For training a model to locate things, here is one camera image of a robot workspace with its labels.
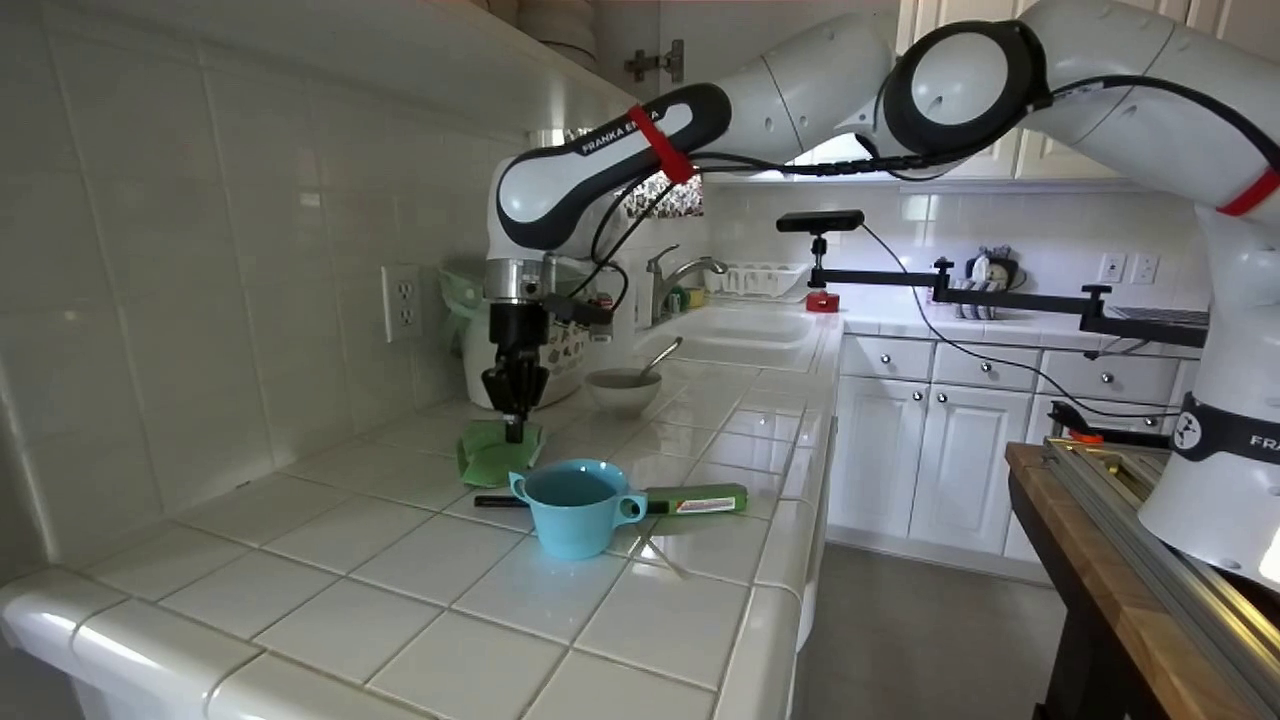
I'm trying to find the blue cup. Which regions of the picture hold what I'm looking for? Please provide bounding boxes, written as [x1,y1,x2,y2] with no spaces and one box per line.
[504,458,653,565]

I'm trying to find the white wall outlet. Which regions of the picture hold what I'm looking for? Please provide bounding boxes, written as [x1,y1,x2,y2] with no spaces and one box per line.
[375,261,422,348]

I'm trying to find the white overhead cabinet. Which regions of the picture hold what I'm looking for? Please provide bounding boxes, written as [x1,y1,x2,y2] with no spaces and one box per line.
[50,0,695,137]

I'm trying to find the wooden table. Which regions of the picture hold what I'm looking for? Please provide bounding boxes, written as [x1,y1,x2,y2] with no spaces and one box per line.
[1004,439,1280,720]

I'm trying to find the metal faucet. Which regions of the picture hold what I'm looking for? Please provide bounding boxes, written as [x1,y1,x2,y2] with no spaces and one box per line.
[646,242,733,323]

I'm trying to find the green-handled black tool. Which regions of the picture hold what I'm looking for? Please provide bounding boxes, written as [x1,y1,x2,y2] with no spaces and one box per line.
[471,482,751,524]

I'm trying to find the white sink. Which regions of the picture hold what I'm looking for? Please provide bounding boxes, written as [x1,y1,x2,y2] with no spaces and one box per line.
[670,310,837,356]

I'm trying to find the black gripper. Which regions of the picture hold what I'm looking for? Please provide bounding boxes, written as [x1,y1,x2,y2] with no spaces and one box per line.
[478,301,551,443]

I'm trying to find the red strap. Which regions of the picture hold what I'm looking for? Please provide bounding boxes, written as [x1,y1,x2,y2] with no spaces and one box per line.
[625,104,700,189]

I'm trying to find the spoon in bowl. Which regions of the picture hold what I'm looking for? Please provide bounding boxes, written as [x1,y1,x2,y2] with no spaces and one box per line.
[635,334,688,379]

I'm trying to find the white lower cabinet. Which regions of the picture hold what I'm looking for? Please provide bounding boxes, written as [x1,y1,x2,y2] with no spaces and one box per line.
[825,334,1205,565]

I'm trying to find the black orange clamp tool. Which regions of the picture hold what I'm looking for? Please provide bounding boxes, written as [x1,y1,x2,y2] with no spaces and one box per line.
[1048,396,1174,453]

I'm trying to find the metal cabinet hinge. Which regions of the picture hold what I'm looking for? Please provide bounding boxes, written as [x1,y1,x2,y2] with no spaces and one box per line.
[618,36,688,89]

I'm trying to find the green cloth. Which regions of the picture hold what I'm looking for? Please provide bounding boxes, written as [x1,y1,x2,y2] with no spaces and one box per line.
[457,414,547,493]

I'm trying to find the white dish rack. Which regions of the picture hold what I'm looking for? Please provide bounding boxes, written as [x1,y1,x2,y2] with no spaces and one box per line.
[717,256,813,304]

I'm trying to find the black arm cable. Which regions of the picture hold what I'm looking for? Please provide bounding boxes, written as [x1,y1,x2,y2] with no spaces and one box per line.
[551,72,1280,304]

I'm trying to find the black camera cable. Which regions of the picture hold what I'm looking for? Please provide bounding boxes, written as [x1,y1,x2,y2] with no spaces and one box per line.
[855,219,1196,426]

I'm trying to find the aluminium rail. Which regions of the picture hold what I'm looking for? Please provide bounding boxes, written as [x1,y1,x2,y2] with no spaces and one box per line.
[1043,436,1280,711]

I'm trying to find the black camera on stand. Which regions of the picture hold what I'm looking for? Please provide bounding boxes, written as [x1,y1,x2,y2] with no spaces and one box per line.
[774,208,869,296]

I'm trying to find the dark utensil holder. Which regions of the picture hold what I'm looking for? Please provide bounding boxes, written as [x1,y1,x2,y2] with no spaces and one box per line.
[961,243,1029,323]

